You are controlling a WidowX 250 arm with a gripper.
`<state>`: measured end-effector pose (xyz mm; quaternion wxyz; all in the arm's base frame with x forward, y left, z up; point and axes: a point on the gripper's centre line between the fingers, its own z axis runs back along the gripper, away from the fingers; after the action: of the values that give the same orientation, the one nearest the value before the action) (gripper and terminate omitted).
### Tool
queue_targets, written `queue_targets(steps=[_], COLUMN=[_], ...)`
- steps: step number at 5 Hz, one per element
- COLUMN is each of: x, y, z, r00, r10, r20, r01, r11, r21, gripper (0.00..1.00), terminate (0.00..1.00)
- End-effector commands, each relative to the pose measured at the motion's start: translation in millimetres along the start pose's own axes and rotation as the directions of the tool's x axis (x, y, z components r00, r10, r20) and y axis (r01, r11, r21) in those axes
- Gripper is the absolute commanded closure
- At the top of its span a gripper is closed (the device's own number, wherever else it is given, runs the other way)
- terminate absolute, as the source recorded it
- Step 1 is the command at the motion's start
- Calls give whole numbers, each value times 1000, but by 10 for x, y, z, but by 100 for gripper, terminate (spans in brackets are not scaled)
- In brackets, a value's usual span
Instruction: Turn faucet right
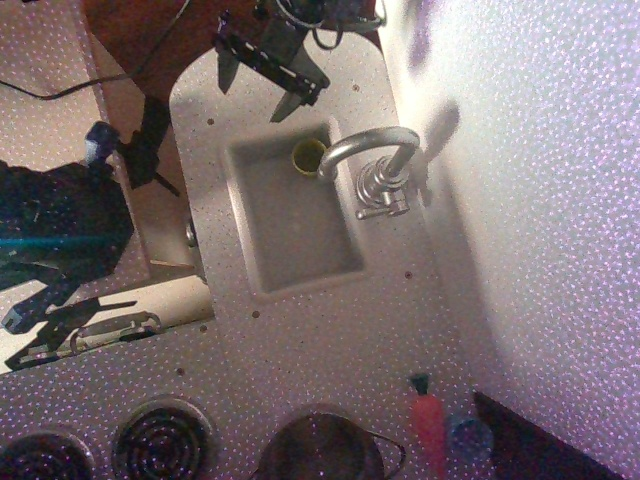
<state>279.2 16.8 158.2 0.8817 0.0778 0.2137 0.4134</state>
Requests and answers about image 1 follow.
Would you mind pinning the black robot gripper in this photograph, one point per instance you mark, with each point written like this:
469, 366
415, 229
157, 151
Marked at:
277, 53

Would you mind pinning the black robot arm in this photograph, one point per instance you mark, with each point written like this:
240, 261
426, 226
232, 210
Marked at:
326, 22

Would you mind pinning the silver faucet base with lever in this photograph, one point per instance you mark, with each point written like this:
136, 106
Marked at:
380, 192

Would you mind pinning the yellow cup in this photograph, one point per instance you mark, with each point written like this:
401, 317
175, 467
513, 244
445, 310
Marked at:
307, 155

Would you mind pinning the grey toy sink basin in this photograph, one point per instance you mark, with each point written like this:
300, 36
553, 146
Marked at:
296, 231

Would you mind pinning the middle black stove burner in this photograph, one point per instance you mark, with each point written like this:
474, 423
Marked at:
165, 438

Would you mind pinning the black stove burner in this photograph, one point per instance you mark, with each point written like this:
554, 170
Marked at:
165, 438
45, 455

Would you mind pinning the dark cooking pot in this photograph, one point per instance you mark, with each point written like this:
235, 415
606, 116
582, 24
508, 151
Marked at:
323, 445

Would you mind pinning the orange toy carrot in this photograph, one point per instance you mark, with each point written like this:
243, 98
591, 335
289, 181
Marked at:
427, 418

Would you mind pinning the blue cup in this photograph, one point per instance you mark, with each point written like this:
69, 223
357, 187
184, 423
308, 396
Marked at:
470, 440

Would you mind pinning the left black stove burner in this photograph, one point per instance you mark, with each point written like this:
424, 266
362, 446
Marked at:
45, 455

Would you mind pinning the black camera tripod equipment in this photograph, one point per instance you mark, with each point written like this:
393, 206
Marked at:
69, 226

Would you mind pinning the silver cabinet handle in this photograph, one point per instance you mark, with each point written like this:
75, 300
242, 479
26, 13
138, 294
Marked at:
123, 328

